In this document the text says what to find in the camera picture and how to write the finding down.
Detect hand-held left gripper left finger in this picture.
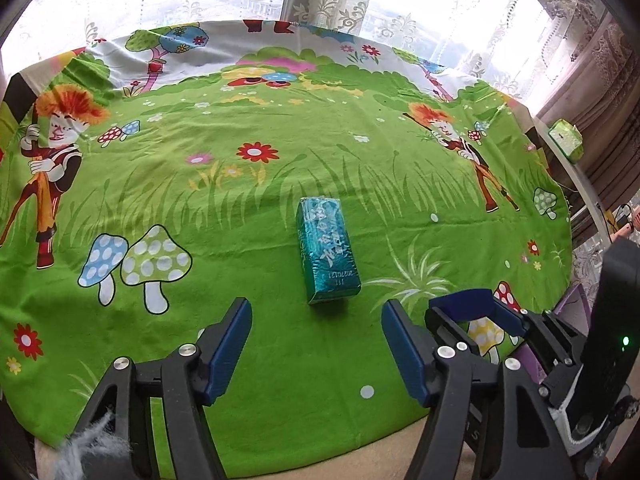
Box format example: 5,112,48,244
70,297,253,480

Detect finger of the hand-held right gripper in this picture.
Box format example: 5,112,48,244
424,288,496,358
492,294,588,396

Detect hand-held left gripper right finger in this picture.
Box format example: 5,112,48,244
381,299,568,480

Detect purple storage box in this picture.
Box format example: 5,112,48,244
515,282,598,383

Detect teal box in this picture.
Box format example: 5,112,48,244
295,196,362,306

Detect white lace cloth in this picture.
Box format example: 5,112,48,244
572,245,606,301

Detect green cartoon printed blanket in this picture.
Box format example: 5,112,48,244
0,19,573,466

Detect white curved shelf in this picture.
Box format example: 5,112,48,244
525,115,621,246

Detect green tissue pack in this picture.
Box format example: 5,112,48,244
548,119,585,163

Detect brown curtain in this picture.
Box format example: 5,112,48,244
530,10,640,211

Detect white lace curtain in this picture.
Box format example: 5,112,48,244
0,0,601,111

